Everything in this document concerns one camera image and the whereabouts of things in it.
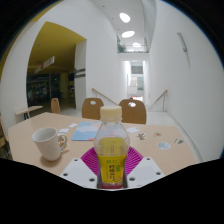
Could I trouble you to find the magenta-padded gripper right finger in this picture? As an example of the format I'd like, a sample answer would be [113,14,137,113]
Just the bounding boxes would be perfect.
[123,145,166,189]

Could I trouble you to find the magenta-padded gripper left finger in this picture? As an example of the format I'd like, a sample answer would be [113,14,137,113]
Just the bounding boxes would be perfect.
[60,146,102,190]

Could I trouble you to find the clear bottle with yellow label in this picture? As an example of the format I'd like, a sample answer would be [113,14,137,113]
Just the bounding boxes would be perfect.
[93,105,131,188]

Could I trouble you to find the round white sticker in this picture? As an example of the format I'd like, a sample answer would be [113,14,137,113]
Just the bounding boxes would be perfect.
[157,141,172,151]

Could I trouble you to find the dark figure sticker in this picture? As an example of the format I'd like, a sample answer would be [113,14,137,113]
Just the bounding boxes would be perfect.
[136,132,148,141]

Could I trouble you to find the light blue printed pamphlet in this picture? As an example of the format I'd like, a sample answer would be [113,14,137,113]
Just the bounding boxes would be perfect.
[70,120,103,142]

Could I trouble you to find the white ceramic mug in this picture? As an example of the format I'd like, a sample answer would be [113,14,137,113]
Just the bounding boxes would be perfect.
[31,126,68,163]

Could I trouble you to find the striped rectangular sticker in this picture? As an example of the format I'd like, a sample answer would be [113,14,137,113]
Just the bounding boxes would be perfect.
[172,137,185,145]

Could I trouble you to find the wooden stair handrail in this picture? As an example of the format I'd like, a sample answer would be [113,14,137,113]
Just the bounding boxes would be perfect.
[146,88,169,112]
[91,87,120,106]

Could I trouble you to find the light wooden side table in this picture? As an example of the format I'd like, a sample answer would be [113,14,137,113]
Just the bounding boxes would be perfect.
[14,105,44,121]

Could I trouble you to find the dark shelf unit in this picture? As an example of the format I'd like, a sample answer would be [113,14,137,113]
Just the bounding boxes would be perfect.
[26,73,69,108]

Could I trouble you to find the white hanging sign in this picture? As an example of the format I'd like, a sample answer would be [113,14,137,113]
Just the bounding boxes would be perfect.
[34,55,56,74]

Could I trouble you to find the green potted plant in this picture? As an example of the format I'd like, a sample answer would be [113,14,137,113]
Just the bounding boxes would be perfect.
[117,42,128,54]

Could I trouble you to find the round ceiling lights group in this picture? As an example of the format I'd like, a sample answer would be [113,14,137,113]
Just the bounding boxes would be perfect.
[119,12,143,49]

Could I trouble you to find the grey long wall fixture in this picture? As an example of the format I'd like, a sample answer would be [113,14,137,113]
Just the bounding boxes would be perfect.
[176,31,189,54]

